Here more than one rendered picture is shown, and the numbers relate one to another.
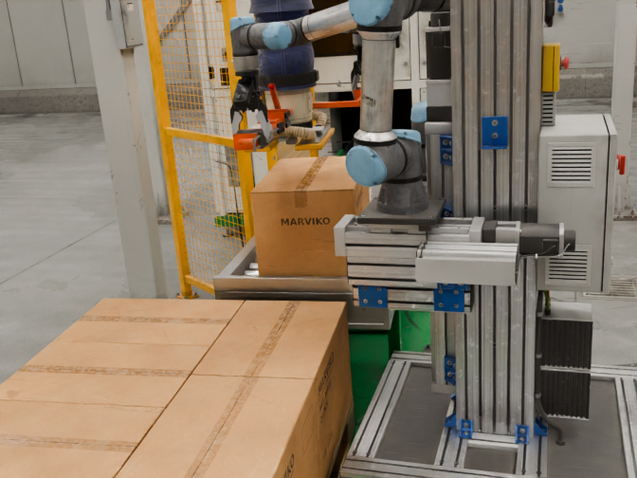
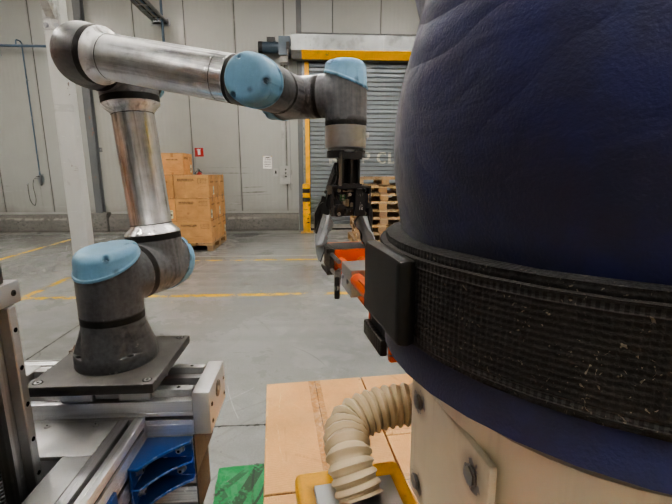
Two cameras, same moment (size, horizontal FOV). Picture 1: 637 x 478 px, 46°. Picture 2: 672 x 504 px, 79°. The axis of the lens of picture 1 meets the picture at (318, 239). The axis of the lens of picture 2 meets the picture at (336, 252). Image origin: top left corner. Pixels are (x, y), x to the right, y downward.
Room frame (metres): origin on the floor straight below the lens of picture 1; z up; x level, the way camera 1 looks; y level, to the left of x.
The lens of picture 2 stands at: (3.00, -0.12, 1.41)
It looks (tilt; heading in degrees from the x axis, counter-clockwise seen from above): 11 degrees down; 158
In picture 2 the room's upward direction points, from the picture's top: straight up
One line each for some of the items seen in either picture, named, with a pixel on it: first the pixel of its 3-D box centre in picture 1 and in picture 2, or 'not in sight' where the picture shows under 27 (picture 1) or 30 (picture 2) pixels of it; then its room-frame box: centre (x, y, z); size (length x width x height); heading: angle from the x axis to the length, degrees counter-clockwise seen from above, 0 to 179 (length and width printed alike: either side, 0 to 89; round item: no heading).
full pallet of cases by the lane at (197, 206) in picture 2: not in sight; (190, 200); (-5.20, 0.16, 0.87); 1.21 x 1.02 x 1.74; 162
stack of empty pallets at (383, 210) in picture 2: not in sight; (377, 210); (-4.18, 3.61, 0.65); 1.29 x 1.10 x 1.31; 162
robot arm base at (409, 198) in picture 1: (402, 191); (115, 334); (2.13, -0.25, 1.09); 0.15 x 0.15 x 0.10
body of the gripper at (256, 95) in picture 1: (249, 90); (346, 184); (2.31, 0.18, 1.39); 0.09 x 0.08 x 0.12; 169
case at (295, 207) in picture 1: (317, 218); not in sight; (3.06, 0.00, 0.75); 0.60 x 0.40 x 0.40; 170
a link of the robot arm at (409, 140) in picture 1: (399, 152); (111, 277); (2.12, -0.25, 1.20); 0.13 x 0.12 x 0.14; 142
